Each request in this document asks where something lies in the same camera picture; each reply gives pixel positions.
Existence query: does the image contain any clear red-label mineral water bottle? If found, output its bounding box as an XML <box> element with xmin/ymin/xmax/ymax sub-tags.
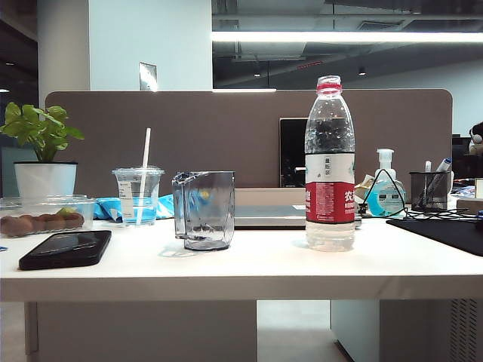
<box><xmin>303</xmin><ymin>74</ymin><xmax>357</xmax><ymax>253</ymax></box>

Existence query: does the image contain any transparent grey plastic mug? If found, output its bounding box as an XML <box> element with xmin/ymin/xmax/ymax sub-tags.
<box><xmin>172</xmin><ymin>170</ymin><xmax>237</xmax><ymax>252</ymax></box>

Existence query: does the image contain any blue hand sanitizer pump bottle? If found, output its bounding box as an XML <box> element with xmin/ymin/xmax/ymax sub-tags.
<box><xmin>365</xmin><ymin>148</ymin><xmax>408</xmax><ymax>218</ymax></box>

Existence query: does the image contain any silver laptop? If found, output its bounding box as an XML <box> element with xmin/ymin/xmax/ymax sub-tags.
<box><xmin>233</xmin><ymin>203</ymin><xmax>363</xmax><ymax>229</ymax></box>

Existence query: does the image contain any white drinking straw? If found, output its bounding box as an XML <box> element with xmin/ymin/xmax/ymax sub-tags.
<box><xmin>135</xmin><ymin>127</ymin><xmax>152</xmax><ymax>226</ymax></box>

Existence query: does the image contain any clear lidded plastic cup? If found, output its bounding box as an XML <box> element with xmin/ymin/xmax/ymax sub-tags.
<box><xmin>111</xmin><ymin>167</ymin><xmax>166</xmax><ymax>227</ymax></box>

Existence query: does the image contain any crumpled beige wrapper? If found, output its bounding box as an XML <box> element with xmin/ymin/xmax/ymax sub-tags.
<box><xmin>354</xmin><ymin>173</ymin><xmax>377</xmax><ymax>192</ymax></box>

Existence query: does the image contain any blue plastic bag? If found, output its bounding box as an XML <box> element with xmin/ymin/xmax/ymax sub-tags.
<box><xmin>93</xmin><ymin>194</ymin><xmax>177</xmax><ymax>222</ymax></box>

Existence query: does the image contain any white ceiling light strip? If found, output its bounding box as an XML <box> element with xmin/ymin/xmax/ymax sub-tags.
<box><xmin>211</xmin><ymin>30</ymin><xmax>483</xmax><ymax>44</ymax></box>

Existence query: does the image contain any brown kiwi fruit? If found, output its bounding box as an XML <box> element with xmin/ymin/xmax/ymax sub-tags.
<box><xmin>44</xmin><ymin>214</ymin><xmax>68</xmax><ymax>232</ymax></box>
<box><xmin>0</xmin><ymin>215</ymin><xmax>35</xmax><ymax>238</ymax></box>
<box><xmin>63</xmin><ymin>211</ymin><xmax>86</xmax><ymax>229</ymax></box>
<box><xmin>29</xmin><ymin>213</ymin><xmax>48</xmax><ymax>232</ymax></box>

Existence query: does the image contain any white desk front panel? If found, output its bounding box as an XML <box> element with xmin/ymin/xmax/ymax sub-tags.
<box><xmin>24</xmin><ymin>300</ymin><xmax>258</xmax><ymax>362</ymax></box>

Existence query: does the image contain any white pen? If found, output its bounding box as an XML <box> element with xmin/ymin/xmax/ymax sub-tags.
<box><xmin>423</xmin><ymin>160</ymin><xmax>433</xmax><ymax>197</ymax></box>

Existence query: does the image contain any black mesh pen holder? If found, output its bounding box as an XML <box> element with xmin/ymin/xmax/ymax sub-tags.
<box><xmin>409</xmin><ymin>170</ymin><xmax>454</xmax><ymax>213</ymax></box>

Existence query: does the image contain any black smartphone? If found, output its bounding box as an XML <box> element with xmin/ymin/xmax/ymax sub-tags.
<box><xmin>18</xmin><ymin>229</ymin><xmax>113</xmax><ymax>271</ymax></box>

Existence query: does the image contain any white plant pot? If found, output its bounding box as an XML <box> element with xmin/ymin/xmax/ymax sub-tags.
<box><xmin>14</xmin><ymin>161</ymin><xmax>78</xmax><ymax>200</ymax></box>

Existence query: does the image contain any blue-capped marker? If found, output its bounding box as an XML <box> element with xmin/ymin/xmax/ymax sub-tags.
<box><xmin>433</xmin><ymin>156</ymin><xmax>454</xmax><ymax>179</ymax></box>

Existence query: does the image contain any black mouse mat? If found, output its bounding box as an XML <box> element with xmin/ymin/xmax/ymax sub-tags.
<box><xmin>386</xmin><ymin>217</ymin><xmax>483</xmax><ymax>257</ymax></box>

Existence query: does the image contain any green leafy plant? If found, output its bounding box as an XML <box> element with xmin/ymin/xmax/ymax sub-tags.
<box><xmin>0</xmin><ymin>101</ymin><xmax>86</xmax><ymax>164</ymax></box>

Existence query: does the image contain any clear plastic fruit container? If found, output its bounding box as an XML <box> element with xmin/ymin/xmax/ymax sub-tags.
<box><xmin>0</xmin><ymin>194</ymin><xmax>97</xmax><ymax>238</ymax></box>

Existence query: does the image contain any white under-desk cabinet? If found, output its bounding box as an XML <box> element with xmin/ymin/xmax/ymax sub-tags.
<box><xmin>331</xmin><ymin>299</ymin><xmax>483</xmax><ymax>362</ymax></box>

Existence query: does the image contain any person with headphones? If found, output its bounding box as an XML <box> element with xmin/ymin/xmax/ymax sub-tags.
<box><xmin>467</xmin><ymin>121</ymin><xmax>483</xmax><ymax>155</ymax></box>

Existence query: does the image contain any silver wall plate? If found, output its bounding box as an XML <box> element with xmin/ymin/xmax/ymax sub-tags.
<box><xmin>138</xmin><ymin>61</ymin><xmax>158</xmax><ymax>91</ymax></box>

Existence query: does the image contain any black cable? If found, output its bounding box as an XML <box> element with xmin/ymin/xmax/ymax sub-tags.
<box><xmin>360</xmin><ymin>168</ymin><xmax>480</xmax><ymax>222</ymax></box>

